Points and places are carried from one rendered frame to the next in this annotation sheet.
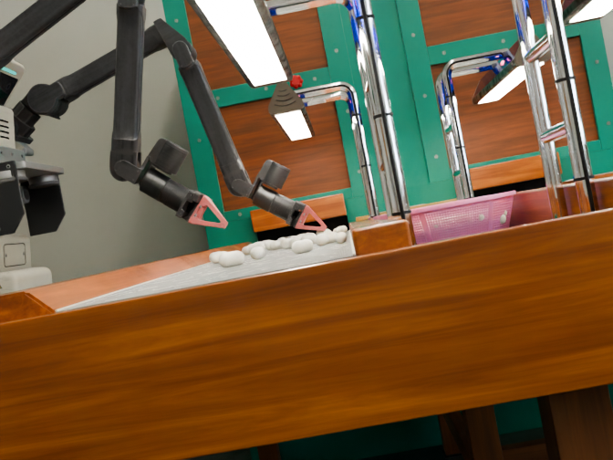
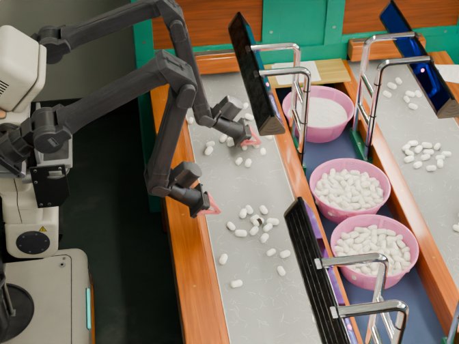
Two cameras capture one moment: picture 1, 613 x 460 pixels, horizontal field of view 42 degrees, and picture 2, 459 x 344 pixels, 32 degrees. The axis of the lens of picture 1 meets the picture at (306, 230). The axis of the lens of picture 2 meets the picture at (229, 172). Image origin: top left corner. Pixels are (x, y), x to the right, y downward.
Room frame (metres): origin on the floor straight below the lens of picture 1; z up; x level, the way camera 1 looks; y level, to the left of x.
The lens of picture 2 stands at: (-0.02, 0.51, 2.54)
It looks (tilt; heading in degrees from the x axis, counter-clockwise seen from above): 41 degrees down; 348
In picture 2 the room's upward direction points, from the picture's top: straight up
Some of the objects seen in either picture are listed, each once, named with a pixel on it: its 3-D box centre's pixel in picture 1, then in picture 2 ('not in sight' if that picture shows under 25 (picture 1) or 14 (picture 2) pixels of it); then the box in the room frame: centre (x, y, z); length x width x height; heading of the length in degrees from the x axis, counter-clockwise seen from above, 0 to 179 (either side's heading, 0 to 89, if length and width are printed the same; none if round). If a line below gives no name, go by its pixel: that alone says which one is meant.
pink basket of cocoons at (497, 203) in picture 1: (450, 227); (372, 254); (1.55, -0.27, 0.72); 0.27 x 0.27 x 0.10
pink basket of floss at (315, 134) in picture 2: not in sight; (317, 116); (2.27, -0.31, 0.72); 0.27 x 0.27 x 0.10
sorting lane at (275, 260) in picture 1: (281, 253); (257, 239); (1.68, 0.06, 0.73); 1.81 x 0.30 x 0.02; 177
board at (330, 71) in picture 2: (408, 209); (304, 73); (2.48, -0.32, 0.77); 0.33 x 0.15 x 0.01; 87
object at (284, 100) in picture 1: (293, 113); (254, 68); (2.11, -0.02, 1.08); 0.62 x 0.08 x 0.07; 177
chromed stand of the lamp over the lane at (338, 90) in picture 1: (335, 173); (276, 110); (2.10, -0.10, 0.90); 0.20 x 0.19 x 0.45; 177
